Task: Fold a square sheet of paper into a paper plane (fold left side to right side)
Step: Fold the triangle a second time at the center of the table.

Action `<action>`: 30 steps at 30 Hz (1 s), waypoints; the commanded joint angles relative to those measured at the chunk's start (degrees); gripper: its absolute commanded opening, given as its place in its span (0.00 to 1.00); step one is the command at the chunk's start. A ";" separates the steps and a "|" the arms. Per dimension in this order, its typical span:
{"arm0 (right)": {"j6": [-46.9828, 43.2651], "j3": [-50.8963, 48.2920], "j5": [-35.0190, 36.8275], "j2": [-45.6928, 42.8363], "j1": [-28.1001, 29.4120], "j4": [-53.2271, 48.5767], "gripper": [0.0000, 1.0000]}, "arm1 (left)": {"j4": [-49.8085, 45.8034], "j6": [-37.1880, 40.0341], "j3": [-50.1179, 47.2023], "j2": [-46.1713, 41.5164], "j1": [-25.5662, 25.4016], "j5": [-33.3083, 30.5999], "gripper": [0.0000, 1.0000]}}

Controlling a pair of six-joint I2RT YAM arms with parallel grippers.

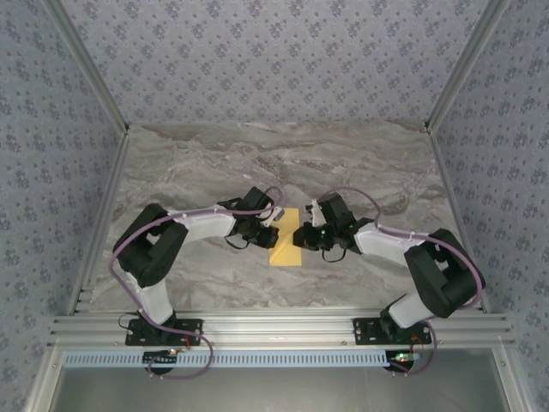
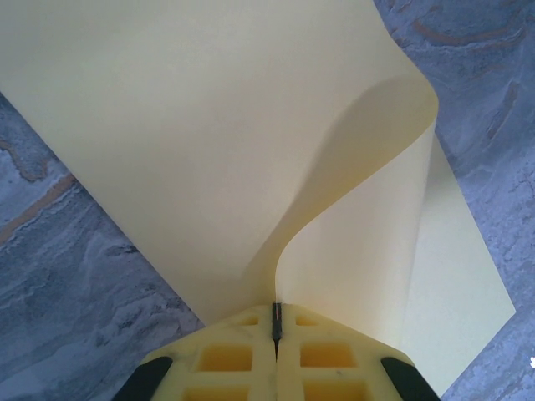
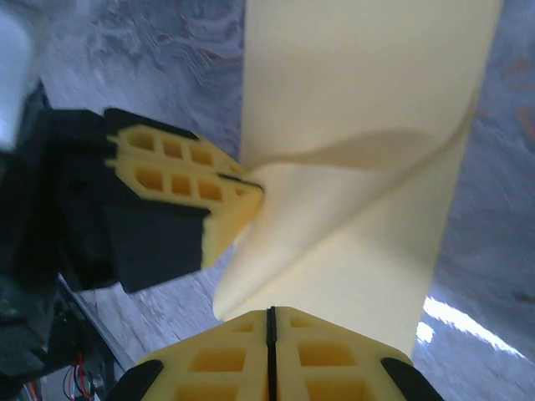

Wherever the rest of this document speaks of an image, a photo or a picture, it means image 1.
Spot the aluminium side rail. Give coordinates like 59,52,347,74
427,128,492,313
66,130,130,317

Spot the grey metal sheet panel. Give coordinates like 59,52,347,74
25,346,533,412

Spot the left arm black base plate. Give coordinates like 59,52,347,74
124,318,204,347

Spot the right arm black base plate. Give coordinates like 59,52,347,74
352,317,431,346

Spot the grey slotted cable duct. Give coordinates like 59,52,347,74
63,349,392,369

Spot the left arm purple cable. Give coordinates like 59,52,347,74
110,185,284,381

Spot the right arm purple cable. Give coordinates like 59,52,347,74
328,186,486,377

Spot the left small controller board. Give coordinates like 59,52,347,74
142,349,179,367

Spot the aluminium frame post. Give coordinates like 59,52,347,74
41,0,131,136
423,0,514,134

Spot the aluminium mounting beam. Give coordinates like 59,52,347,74
47,312,516,347

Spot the left aluminium frame post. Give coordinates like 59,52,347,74
41,0,131,136

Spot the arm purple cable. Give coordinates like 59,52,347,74
328,186,486,377
110,185,284,381

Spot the right aluminium frame post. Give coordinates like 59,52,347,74
423,0,514,134

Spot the small controller board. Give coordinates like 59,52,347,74
142,349,179,367
384,350,420,373

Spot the right small controller board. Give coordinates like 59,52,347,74
384,350,420,373

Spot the right aluminium side rail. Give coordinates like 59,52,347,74
427,128,492,313

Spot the yellow paper sheet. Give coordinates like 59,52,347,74
268,207,303,267

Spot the left aluminium side rail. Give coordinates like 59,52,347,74
66,130,130,317

